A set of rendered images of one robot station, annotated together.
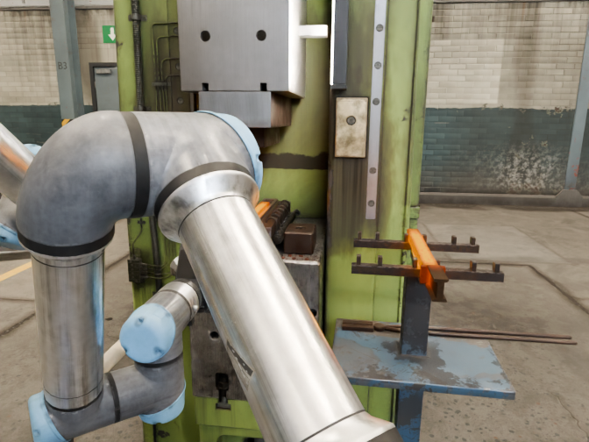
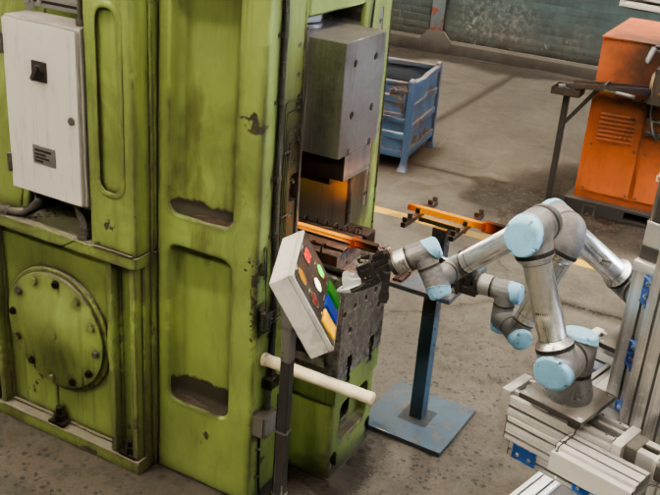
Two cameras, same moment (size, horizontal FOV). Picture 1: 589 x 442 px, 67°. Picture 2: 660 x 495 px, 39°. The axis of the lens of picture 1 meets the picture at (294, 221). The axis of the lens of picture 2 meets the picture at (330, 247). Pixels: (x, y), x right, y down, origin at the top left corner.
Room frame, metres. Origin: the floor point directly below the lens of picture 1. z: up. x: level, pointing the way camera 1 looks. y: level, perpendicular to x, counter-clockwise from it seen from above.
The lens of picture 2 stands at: (0.22, 3.13, 2.41)
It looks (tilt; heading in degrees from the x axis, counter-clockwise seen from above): 24 degrees down; 290
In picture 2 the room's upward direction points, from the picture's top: 4 degrees clockwise
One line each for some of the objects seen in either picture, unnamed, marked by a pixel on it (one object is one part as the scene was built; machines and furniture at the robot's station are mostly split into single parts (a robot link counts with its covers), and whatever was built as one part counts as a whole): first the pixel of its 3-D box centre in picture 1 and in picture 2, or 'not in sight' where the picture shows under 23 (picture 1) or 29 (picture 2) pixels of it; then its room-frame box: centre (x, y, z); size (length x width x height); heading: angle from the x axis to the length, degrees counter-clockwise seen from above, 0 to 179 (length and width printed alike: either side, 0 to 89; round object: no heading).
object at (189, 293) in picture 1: (177, 304); (485, 284); (0.72, 0.20, 0.98); 0.08 x 0.05 x 0.08; 83
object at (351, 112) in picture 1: (351, 127); not in sight; (1.34, -0.16, 1.27); 0.09 x 0.02 x 0.17; 83
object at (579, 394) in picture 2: not in sight; (571, 380); (0.36, 0.51, 0.87); 0.15 x 0.15 x 0.10
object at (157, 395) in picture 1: (150, 385); (503, 318); (0.64, 0.23, 0.88); 0.11 x 0.08 x 0.11; 125
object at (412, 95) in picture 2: not in sight; (356, 103); (2.68, -3.80, 0.36); 1.20 x 0.80 x 0.72; 179
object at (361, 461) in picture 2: not in sight; (341, 464); (1.20, 0.17, 0.01); 0.58 x 0.39 x 0.01; 83
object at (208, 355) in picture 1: (269, 295); (302, 294); (1.46, 0.08, 0.69); 0.56 x 0.38 x 0.45; 173
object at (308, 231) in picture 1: (301, 238); (357, 236); (1.29, -0.02, 0.95); 0.12 x 0.08 x 0.06; 173
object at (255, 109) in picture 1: (251, 110); (306, 149); (1.46, 0.14, 1.32); 0.42 x 0.20 x 0.10; 173
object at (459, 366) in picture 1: (412, 352); (435, 274); (1.02, -0.30, 0.73); 0.40 x 0.30 x 0.02; 81
